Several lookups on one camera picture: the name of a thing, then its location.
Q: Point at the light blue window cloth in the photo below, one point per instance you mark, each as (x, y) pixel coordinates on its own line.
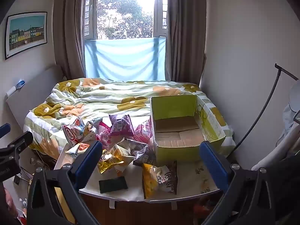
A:
(124, 58)

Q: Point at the floral striped blanket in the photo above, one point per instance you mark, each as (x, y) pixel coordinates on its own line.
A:
(105, 96)

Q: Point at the grey cartoon snack packet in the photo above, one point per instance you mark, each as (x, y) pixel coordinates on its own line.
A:
(138, 151)

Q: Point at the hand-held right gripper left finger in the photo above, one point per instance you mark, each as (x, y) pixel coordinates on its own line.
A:
(90, 160)

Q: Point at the floral tablecloth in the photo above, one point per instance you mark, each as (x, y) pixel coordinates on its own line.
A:
(194, 175)

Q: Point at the black metal clothes rack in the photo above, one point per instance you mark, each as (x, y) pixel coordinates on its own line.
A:
(274, 89)

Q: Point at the green cardboard box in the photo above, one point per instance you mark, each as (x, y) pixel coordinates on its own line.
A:
(178, 131)

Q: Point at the person's left hand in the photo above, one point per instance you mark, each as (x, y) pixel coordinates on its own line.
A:
(11, 202)

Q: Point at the grey padded headboard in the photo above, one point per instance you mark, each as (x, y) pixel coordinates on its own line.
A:
(35, 86)

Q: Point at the blue and white plastic gadget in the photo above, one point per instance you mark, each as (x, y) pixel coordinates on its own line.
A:
(20, 84)

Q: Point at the white grey hanging garment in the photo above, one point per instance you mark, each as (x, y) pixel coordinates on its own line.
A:
(288, 121)

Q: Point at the brown curtain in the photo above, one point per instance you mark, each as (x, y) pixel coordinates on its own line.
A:
(185, 39)
(68, 28)

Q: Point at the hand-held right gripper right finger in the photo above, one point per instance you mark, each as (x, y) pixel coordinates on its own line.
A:
(213, 165)

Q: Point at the window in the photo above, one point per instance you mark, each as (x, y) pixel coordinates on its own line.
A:
(126, 11)

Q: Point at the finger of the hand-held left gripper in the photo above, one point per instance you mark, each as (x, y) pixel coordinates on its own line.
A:
(20, 141)
(4, 130)

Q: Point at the white orange snack packet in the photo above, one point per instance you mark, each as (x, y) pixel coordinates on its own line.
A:
(78, 148)

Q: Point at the pink striped snack packet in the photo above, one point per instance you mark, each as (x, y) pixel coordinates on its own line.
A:
(143, 131)

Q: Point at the light blue snack packet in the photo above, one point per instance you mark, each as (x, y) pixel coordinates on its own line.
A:
(89, 130)

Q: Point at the framed wall poster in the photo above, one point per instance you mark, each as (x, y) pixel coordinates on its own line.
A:
(25, 35)

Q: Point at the yellow brown snack packet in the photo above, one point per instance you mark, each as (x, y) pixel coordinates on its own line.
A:
(159, 180)

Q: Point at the pink translucent snack packet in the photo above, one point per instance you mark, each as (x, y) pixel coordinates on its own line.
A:
(103, 134)

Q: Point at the purple snack packet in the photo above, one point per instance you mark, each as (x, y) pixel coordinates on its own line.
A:
(121, 126)

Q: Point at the gold yellow snack packet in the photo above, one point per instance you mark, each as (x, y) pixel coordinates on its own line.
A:
(109, 162)

